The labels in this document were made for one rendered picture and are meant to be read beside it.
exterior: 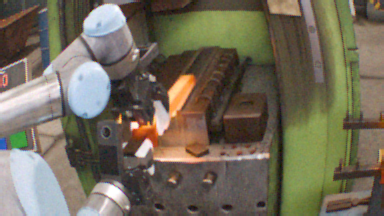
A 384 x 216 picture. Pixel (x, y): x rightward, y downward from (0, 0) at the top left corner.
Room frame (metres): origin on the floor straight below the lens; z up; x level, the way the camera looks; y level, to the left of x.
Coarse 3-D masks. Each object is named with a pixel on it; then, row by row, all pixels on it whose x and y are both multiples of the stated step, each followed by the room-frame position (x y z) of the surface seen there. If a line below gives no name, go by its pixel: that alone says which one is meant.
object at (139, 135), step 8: (184, 80) 1.19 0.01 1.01; (192, 80) 1.20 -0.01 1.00; (176, 88) 1.14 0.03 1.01; (184, 88) 1.14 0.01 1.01; (176, 96) 1.09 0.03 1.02; (176, 104) 1.07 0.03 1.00; (144, 128) 0.92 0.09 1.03; (152, 128) 0.92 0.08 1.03; (136, 136) 0.89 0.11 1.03; (144, 136) 0.89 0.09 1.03; (152, 136) 0.91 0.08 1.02; (128, 144) 0.86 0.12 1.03; (136, 144) 0.86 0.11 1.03; (152, 144) 0.91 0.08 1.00; (128, 152) 0.83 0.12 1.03; (136, 152) 0.83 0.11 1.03
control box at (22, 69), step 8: (16, 64) 1.16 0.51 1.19; (24, 64) 1.16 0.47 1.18; (0, 72) 1.15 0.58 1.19; (8, 72) 1.14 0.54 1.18; (16, 72) 1.14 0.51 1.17; (24, 72) 1.14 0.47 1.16; (0, 80) 1.13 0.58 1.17; (8, 80) 1.13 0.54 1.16; (16, 80) 1.13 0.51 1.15; (24, 80) 1.13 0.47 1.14; (0, 88) 1.12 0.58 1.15; (8, 88) 1.12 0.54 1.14; (32, 128) 1.06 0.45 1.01; (8, 136) 1.04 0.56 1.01; (32, 136) 1.05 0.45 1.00; (8, 144) 1.03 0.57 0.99; (32, 144) 1.04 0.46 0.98; (40, 152) 1.09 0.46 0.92
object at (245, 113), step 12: (240, 96) 1.11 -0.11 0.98; (252, 96) 1.10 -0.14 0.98; (264, 96) 1.09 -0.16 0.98; (228, 108) 1.06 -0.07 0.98; (240, 108) 1.05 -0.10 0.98; (252, 108) 1.04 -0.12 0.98; (264, 108) 1.05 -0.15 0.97; (228, 120) 1.02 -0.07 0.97; (240, 120) 1.01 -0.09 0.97; (252, 120) 1.01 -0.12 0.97; (264, 120) 1.04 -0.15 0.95; (228, 132) 1.02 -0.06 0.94; (240, 132) 1.02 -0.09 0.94; (252, 132) 1.01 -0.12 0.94; (264, 132) 1.02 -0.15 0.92
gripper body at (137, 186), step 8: (128, 160) 0.80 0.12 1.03; (136, 160) 0.80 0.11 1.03; (128, 168) 0.77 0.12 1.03; (136, 168) 0.77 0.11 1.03; (128, 176) 0.76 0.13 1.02; (136, 176) 0.77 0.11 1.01; (144, 176) 0.79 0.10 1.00; (112, 184) 0.71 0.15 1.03; (120, 184) 0.71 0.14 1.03; (128, 184) 0.76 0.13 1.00; (136, 184) 0.76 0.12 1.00; (144, 184) 0.79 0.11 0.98; (128, 192) 0.71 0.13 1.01; (136, 192) 0.76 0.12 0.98; (144, 192) 0.76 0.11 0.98; (152, 192) 0.80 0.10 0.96; (136, 200) 0.77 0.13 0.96; (144, 200) 0.76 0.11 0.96
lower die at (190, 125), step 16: (224, 48) 1.44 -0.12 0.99; (176, 64) 1.37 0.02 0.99; (208, 64) 1.30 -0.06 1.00; (224, 64) 1.30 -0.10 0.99; (160, 80) 1.27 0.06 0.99; (176, 80) 1.22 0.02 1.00; (192, 96) 1.13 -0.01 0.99; (176, 112) 1.06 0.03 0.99; (192, 112) 1.05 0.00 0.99; (208, 112) 1.07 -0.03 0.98; (128, 128) 1.09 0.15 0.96; (176, 128) 1.06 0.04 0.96; (192, 128) 1.05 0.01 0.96; (208, 128) 1.05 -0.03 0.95; (160, 144) 1.07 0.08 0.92; (176, 144) 1.06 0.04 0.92; (208, 144) 1.04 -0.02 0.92
